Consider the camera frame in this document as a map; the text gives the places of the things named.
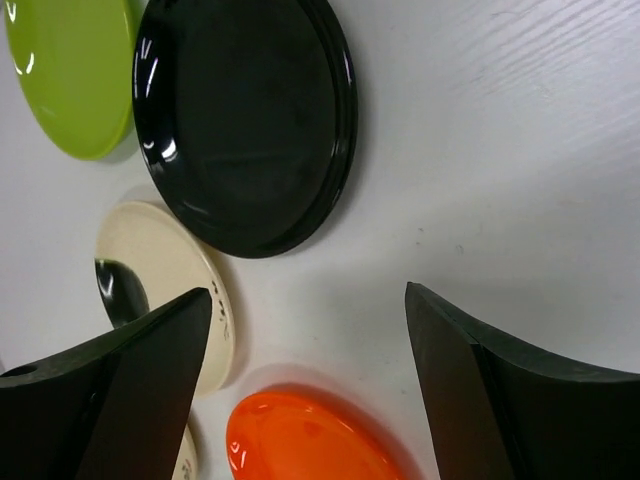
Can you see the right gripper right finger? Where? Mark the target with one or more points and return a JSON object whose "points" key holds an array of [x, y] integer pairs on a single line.
{"points": [[501, 408]]}

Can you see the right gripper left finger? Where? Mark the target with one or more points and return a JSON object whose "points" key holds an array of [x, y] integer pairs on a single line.
{"points": [[113, 407]]}

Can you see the cream plate small flowers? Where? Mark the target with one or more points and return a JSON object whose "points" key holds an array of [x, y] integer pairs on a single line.
{"points": [[186, 467]]}

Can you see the cream plate black patch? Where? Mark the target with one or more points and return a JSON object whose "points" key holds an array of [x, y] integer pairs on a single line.
{"points": [[169, 261]]}

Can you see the orange plate left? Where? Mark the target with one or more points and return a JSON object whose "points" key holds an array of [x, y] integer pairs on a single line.
{"points": [[280, 434]]}

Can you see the green plate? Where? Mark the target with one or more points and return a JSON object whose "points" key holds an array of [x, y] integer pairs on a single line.
{"points": [[73, 61]]}

